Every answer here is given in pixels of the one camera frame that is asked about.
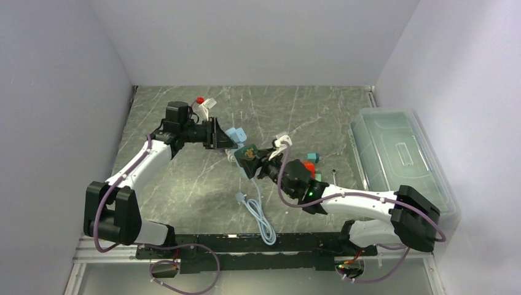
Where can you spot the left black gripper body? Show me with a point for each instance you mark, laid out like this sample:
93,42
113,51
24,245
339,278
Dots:
203,133

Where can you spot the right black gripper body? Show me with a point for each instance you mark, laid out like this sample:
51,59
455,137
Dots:
270,168

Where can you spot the light blue charger plug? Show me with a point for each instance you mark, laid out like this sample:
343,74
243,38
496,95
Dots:
237,135

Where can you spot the dark green plug adapter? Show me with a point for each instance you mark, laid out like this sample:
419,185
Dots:
247,159

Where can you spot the red plug adapter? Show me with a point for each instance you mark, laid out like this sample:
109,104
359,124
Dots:
310,166

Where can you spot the teal plug adapter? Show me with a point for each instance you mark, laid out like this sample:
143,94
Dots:
313,157

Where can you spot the light green plug adapter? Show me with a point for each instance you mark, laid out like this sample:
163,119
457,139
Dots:
318,176

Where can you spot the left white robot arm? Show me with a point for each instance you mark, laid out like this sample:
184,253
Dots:
112,216

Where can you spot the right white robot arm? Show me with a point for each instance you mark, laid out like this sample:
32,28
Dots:
402,216

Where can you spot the clear plastic storage bin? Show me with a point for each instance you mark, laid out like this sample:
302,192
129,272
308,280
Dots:
389,149

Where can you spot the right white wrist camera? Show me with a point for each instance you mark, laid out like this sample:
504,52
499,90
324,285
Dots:
281,143

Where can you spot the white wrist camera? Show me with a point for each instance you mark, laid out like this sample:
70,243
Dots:
202,107
281,143

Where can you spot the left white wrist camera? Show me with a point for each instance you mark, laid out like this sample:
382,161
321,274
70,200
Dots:
202,107

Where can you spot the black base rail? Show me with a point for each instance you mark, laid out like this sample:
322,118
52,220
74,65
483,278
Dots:
309,250

